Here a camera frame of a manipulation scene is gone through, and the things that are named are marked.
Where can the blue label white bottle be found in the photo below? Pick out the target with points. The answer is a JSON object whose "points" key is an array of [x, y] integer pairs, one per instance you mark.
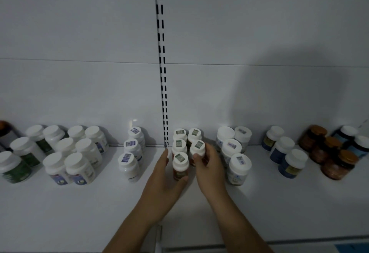
{"points": [[65, 146], [75, 131], [88, 150], [56, 169], [96, 139], [79, 169]]}

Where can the green label white bottle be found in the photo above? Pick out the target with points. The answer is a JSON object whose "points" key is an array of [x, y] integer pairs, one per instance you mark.
{"points": [[34, 131], [26, 150], [53, 136], [14, 169]]}

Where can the white bottle blue lid sticker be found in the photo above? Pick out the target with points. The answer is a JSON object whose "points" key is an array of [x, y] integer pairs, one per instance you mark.
{"points": [[136, 133]]}

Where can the person's right forearm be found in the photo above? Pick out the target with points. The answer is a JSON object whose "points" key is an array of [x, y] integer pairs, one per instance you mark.
{"points": [[239, 227]]}

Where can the white metal shelf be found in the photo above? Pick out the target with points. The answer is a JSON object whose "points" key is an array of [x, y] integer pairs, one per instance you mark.
{"points": [[72, 209]]}

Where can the white sticker-lid jar bottle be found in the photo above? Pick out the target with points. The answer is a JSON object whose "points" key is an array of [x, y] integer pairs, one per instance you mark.
{"points": [[239, 169], [230, 147]]}

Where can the dark bottle light-blue label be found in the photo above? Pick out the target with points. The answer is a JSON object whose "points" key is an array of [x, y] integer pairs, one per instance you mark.
{"points": [[346, 133], [360, 146]]}

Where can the person's left hand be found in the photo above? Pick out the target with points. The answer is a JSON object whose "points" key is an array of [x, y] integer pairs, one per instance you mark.
{"points": [[163, 192]]}

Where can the amber brown-cap bottle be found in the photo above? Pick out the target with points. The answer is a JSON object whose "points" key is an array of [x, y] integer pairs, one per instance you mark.
{"points": [[338, 164], [324, 150], [312, 137]]}

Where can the person's right hand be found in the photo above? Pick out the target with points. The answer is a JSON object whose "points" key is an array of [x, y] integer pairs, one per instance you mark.
{"points": [[212, 177]]}

